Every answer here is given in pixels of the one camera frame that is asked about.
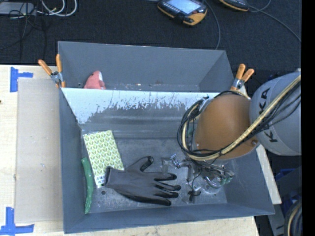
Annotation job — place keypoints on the green leaf-patterned packet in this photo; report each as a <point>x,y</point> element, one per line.
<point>103,151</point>

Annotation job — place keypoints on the grey and black work glove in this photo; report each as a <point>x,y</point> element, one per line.
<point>137,181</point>

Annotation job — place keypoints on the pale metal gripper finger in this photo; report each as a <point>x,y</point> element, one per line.
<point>193,193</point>
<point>167,163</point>

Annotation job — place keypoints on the green long curved strip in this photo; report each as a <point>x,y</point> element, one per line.
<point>89,183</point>

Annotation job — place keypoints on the grey metal bin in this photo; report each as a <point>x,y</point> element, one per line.
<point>137,65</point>

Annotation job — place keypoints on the pink toy fish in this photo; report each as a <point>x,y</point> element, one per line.
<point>94,81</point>

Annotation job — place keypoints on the brown cardboard board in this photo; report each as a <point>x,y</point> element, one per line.
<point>37,144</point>

